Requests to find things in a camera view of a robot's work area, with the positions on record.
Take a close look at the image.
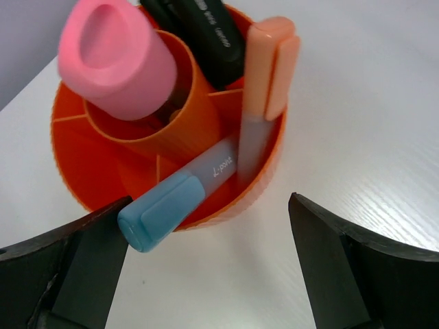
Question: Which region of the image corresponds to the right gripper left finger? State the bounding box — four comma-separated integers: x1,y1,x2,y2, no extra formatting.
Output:
1,196,132,328

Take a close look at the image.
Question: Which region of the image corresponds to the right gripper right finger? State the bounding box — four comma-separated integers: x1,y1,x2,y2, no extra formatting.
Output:
289,193,438,328

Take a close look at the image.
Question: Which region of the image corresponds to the light blue highlighter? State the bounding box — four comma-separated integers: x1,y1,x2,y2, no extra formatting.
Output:
117,134,238,252

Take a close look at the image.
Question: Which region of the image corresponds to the black green-capped highlighter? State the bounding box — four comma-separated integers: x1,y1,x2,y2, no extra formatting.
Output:
140,0,246,90

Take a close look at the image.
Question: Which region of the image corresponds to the orange pen holder cup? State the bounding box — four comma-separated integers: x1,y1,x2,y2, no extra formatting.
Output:
50,3,287,233

